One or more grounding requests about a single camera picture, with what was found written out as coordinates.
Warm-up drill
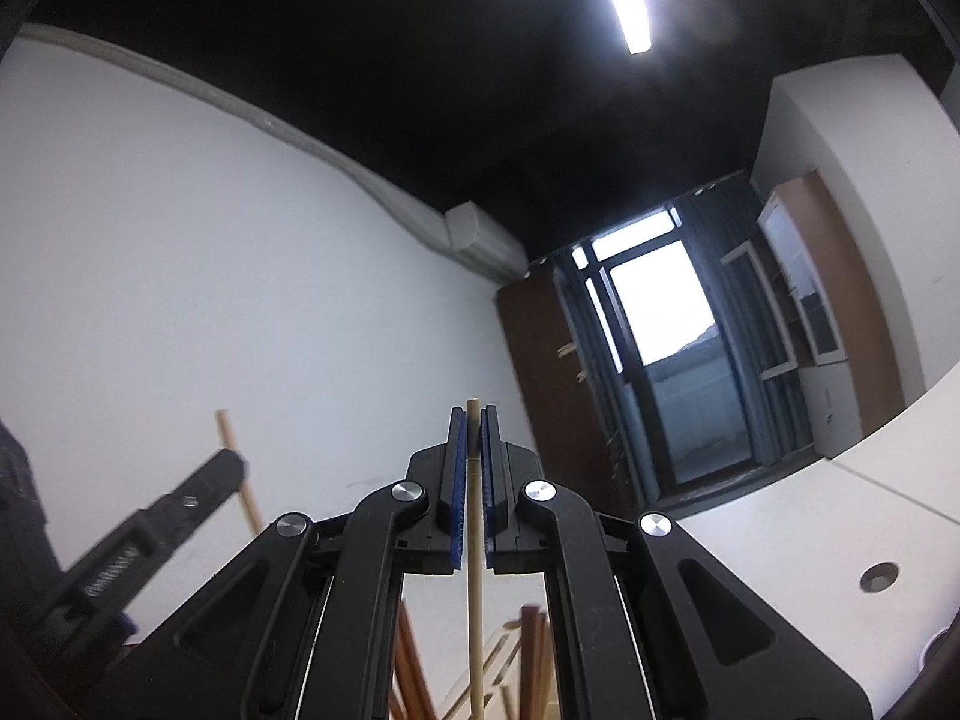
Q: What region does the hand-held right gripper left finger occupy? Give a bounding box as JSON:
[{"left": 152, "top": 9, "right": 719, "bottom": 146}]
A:
[{"left": 79, "top": 406, "right": 470, "bottom": 720}]

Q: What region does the dark brown wardrobe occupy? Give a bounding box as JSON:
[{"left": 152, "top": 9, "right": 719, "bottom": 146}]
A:
[{"left": 495, "top": 268, "right": 640, "bottom": 520}]

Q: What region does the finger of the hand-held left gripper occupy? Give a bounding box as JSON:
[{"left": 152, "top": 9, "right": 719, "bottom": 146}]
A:
[{"left": 141, "top": 450, "right": 251, "bottom": 542}]

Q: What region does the cream slotted utensil holder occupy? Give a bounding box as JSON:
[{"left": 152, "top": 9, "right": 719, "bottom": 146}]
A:
[{"left": 441, "top": 619, "right": 527, "bottom": 720}]

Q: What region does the wide blue-grey curtain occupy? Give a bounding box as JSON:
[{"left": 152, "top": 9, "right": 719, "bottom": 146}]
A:
[{"left": 679, "top": 178, "right": 817, "bottom": 467}]

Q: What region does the white framed window sash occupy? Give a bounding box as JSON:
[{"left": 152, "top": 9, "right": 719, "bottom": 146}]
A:
[{"left": 720, "top": 238, "right": 801, "bottom": 385}]

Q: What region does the glass balcony door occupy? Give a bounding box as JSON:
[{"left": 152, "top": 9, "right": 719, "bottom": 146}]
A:
[{"left": 570, "top": 206, "right": 760, "bottom": 497}]

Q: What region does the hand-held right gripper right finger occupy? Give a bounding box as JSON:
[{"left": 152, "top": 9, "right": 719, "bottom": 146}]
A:
[{"left": 480, "top": 405, "right": 875, "bottom": 720}]

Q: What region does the brown cabinet with glass door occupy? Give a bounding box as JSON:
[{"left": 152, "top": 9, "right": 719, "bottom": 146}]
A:
[{"left": 756, "top": 171, "right": 902, "bottom": 452}]

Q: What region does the white air conditioner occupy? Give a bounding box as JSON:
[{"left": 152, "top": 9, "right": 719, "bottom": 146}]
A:
[{"left": 445, "top": 200, "right": 530, "bottom": 280}]

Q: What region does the white wall pipe cover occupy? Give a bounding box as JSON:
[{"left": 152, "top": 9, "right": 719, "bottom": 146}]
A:
[{"left": 15, "top": 22, "right": 452, "bottom": 242}]

